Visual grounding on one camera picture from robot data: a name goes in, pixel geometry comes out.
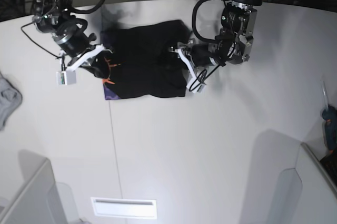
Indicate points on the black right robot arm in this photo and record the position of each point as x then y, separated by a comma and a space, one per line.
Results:
54, 16

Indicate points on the blue glue gun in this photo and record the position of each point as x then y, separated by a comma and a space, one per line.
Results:
329, 117

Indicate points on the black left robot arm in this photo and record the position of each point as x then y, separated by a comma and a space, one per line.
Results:
234, 42

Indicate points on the black T-shirt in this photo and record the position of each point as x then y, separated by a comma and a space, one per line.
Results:
141, 63

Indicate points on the grey cloth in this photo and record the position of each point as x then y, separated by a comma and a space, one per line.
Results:
11, 99

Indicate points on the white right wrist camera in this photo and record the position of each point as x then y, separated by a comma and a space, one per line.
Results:
67, 75

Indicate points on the black keyboard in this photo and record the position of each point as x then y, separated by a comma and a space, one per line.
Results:
330, 166

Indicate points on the white label plate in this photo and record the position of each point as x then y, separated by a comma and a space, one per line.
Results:
124, 208

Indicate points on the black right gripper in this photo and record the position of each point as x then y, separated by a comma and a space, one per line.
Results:
74, 42

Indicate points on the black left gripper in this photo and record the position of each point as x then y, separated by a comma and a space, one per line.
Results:
201, 55

